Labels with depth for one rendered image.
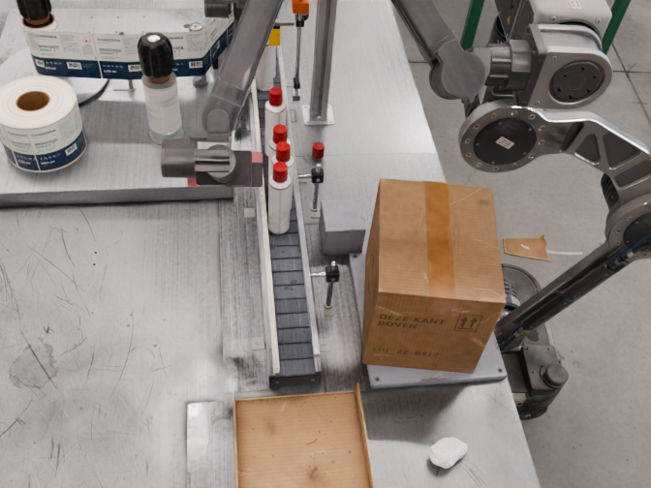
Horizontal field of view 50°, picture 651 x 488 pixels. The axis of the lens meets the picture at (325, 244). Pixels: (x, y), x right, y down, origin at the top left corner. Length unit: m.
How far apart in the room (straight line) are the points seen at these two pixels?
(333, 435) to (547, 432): 1.22
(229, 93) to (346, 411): 0.69
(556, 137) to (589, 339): 1.29
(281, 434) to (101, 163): 0.85
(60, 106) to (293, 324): 0.79
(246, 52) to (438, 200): 0.52
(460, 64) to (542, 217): 1.97
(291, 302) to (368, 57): 1.02
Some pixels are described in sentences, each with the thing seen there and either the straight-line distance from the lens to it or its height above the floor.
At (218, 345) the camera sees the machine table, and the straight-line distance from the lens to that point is 1.56.
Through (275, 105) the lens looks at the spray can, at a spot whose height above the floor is 1.06.
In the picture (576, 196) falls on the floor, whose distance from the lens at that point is 3.28.
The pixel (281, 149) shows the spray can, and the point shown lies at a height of 1.08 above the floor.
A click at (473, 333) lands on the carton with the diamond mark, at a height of 1.01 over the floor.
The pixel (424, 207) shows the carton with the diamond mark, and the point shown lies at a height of 1.12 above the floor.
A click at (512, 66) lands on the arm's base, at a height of 1.47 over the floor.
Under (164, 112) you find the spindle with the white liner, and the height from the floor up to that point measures 0.99.
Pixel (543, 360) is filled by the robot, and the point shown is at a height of 0.28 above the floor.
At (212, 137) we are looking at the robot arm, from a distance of 1.19.
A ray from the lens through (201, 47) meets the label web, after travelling 2.01.
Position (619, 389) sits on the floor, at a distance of 2.74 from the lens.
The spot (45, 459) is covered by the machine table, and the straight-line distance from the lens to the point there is 1.50.
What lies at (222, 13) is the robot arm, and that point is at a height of 1.19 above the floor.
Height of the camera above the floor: 2.16
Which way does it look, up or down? 50 degrees down
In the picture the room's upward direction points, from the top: 6 degrees clockwise
